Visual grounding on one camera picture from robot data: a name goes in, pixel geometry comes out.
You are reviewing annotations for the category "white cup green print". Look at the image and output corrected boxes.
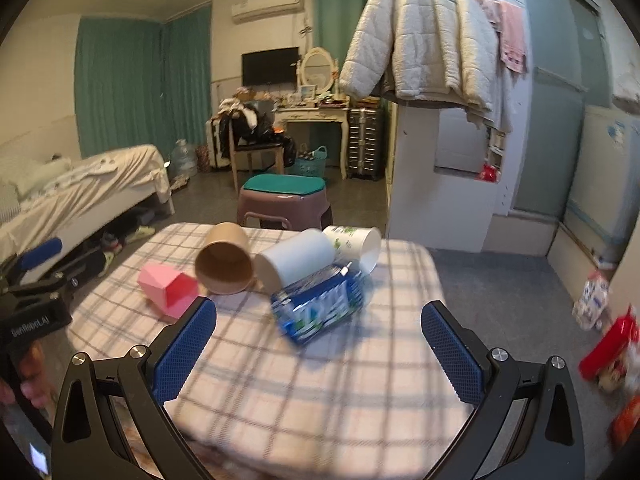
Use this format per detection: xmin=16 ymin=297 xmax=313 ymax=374
xmin=323 ymin=226 xmax=382 ymax=275

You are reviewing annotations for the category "pink faceted cup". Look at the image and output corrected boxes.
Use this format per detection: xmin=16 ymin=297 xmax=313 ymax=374
xmin=138 ymin=262 xmax=200 ymax=320

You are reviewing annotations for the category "brown paper cup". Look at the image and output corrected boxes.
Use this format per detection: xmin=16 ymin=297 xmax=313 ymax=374
xmin=194 ymin=222 xmax=254 ymax=296

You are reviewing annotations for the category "plain white paper cup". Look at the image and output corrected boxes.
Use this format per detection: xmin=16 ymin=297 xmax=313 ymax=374
xmin=254 ymin=229 xmax=335 ymax=295

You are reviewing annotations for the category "person's left hand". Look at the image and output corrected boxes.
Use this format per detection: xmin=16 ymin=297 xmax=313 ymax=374
xmin=18 ymin=341 xmax=52 ymax=408

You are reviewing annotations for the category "bed with white sheets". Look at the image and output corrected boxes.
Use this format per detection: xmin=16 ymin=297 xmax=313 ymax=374
xmin=0 ymin=144 xmax=172 ymax=260

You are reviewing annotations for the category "orange package on floor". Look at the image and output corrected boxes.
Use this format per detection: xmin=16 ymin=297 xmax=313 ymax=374
xmin=608 ymin=396 xmax=640 ymax=452

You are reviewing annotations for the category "white printed bag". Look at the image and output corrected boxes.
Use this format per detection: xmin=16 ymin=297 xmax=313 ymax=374
xmin=572 ymin=271 xmax=610 ymax=330

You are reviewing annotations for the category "red bottle on floor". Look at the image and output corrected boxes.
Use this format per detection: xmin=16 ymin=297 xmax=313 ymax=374
xmin=578 ymin=304 xmax=639 ymax=382

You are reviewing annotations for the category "plaid tablecloth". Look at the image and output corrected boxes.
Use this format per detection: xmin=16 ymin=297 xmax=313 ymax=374
xmin=65 ymin=221 xmax=474 ymax=478

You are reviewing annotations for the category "large water bottle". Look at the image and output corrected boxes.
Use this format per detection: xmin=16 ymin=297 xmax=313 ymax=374
xmin=169 ymin=139 xmax=198 ymax=178

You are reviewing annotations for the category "teal curtain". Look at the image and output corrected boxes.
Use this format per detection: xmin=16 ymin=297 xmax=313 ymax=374
xmin=74 ymin=4 xmax=213 ymax=157

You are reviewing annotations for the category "blue plastic jar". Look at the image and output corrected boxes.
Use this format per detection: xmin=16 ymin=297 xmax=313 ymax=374
xmin=271 ymin=261 xmax=366 ymax=347

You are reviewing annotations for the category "wooden chair with clothes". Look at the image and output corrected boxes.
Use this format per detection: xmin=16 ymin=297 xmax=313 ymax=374
xmin=206 ymin=98 xmax=297 ymax=193

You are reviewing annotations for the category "white refrigerator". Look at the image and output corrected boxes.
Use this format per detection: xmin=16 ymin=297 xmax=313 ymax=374
xmin=564 ymin=105 xmax=639 ymax=264

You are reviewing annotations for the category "purple stool teal cushion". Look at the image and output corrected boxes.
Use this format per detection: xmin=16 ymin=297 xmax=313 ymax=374
xmin=236 ymin=174 xmax=333 ymax=231

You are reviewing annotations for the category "white partition cabinet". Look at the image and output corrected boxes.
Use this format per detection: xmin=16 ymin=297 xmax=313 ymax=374
xmin=386 ymin=106 xmax=498 ymax=252

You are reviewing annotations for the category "white vanity desk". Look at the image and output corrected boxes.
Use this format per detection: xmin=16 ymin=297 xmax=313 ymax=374
xmin=273 ymin=107 xmax=349 ymax=180

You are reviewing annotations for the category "teal plastic basket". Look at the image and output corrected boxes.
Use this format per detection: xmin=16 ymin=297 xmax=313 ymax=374
xmin=290 ymin=144 xmax=328 ymax=178

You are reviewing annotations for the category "oval vanity mirror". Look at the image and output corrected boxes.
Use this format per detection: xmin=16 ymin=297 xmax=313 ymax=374
xmin=297 ymin=47 xmax=337 ymax=94

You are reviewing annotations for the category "black drawer cabinet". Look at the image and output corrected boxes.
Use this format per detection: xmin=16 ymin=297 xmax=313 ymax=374
xmin=347 ymin=107 xmax=385 ymax=180

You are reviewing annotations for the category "white air conditioner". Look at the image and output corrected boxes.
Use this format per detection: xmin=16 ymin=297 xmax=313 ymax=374
xmin=231 ymin=0 xmax=304 ymax=24

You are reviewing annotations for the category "white puffer jacket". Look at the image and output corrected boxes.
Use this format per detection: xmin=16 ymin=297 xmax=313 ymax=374
xmin=340 ymin=0 xmax=513 ymax=133

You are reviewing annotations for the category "pink hanging towel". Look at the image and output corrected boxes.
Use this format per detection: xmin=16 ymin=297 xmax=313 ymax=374
xmin=476 ymin=0 xmax=527 ymax=74

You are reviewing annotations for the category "black wall television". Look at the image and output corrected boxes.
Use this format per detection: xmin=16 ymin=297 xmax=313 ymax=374
xmin=241 ymin=47 xmax=299 ymax=87

